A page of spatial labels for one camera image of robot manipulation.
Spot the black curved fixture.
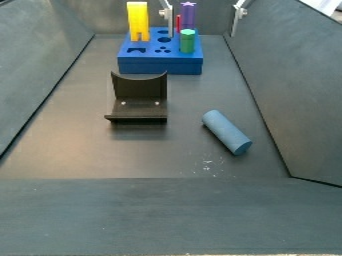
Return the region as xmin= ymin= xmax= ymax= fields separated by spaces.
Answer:
xmin=104 ymin=73 xmax=168 ymax=122

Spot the yellow arch block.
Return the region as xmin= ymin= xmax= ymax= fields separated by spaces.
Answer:
xmin=127 ymin=1 xmax=149 ymax=42

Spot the blue foam shape board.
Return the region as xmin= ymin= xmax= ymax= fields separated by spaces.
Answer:
xmin=117 ymin=27 xmax=203 ymax=75

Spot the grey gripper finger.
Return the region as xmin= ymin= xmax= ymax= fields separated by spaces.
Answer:
xmin=159 ymin=0 xmax=173 ymax=38
xmin=230 ymin=0 xmax=247 ymax=37

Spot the green hexagon peg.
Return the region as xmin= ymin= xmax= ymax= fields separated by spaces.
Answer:
xmin=180 ymin=29 xmax=195 ymax=53

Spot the red block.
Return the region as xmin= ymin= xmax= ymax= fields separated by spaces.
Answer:
xmin=175 ymin=14 xmax=181 ymax=34

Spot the purple star peg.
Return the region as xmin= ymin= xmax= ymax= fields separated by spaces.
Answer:
xmin=180 ymin=1 xmax=196 ymax=29

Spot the blue oval cylinder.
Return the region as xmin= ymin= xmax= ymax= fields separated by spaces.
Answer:
xmin=201 ymin=110 xmax=252 ymax=156

